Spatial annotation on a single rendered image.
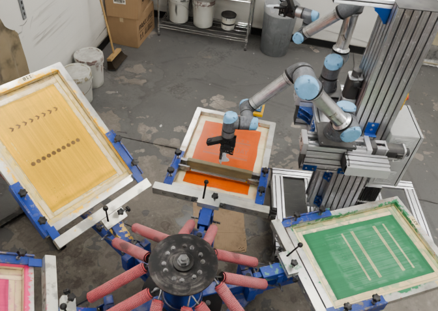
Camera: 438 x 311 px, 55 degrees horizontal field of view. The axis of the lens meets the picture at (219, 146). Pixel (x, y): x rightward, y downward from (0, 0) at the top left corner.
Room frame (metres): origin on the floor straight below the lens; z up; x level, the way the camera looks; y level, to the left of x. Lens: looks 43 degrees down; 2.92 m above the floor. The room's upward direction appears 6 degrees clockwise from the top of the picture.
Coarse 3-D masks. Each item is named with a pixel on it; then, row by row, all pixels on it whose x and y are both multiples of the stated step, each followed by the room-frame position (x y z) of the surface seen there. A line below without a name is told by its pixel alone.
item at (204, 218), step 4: (204, 208) 1.47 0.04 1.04; (204, 212) 1.45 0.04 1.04; (208, 212) 1.45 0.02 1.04; (200, 216) 1.41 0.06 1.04; (204, 216) 1.42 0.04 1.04; (208, 216) 1.42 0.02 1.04; (200, 220) 1.39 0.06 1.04; (204, 220) 1.39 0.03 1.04; (208, 220) 1.39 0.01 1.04; (200, 224) 1.37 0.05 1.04; (204, 224) 1.36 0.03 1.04; (208, 224) 1.37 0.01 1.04
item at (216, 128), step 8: (208, 128) 2.25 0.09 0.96; (216, 128) 2.26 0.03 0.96; (200, 136) 2.16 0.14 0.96; (200, 144) 2.08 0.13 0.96; (200, 152) 2.00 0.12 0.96; (208, 160) 1.93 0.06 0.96; (216, 160) 1.94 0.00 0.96; (184, 176) 1.77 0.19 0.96; (192, 176) 1.78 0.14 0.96; (200, 176) 1.79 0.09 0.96; (208, 176) 1.80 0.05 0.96; (200, 184) 1.72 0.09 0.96; (208, 184) 1.73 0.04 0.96
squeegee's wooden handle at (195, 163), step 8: (192, 160) 1.82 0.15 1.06; (200, 160) 1.82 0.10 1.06; (192, 168) 1.81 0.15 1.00; (200, 168) 1.80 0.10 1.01; (208, 168) 1.80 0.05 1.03; (216, 168) 1.79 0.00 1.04; (224, 168) 1.78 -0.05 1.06; (232, 168) 1.79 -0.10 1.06; (240, 168) 1.79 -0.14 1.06; (232, 176) 1.78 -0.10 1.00; (240, 176) 1.77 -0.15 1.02; (248, 176) 1.76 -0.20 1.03
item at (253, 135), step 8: (240, 136) 2.20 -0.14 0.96; (248, 136) 2.21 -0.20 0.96; (256, 136) 2.22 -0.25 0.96; (256, 144) 2.14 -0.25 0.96; (256, 152) 2.07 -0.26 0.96; (232, 160) 1.96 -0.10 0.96; (240, 160) 1.97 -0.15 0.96; (248, 160) 1.98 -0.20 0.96; (248, 168) 1.90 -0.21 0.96; (216, 184) 1.74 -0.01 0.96; (224, 184) 1.75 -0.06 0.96; (232, 184) 1.75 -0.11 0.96; (240, 184) 1.76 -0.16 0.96; (248, 184) 1.77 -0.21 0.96; (240, 192) 1.69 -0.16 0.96
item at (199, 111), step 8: (200, 112) 2.38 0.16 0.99; (208, 112) 2.39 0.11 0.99; (216, 112) 2.40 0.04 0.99; (192, 120) 2.28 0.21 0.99; (192, 128) 2.19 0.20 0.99; (272, 128) 2.29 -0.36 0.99; (272, 136) 2.20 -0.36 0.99; (184, 144) 2.03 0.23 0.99; (184, 152) 1.95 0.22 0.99; (264, 160) 1.96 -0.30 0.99; (176, 176) 1.76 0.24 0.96; (176, 184) 1.67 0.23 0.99; (208, 192) 1.63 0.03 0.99; (216, 192) 1.64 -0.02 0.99; (248, 200) 1.61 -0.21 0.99
